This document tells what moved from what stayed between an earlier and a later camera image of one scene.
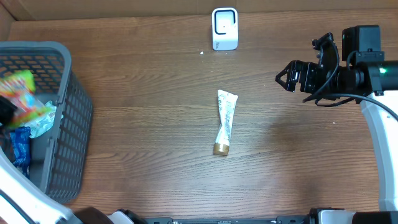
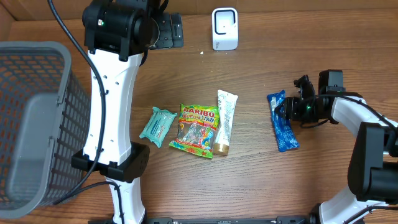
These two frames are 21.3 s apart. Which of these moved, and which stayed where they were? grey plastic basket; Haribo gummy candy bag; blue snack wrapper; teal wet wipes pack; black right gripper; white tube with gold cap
Moved: black right gripper; blue snack wrapper; Haribo gummy candy bag; teal wet wipes pack
Stayed: white tube with gold cap; grey plastic basket
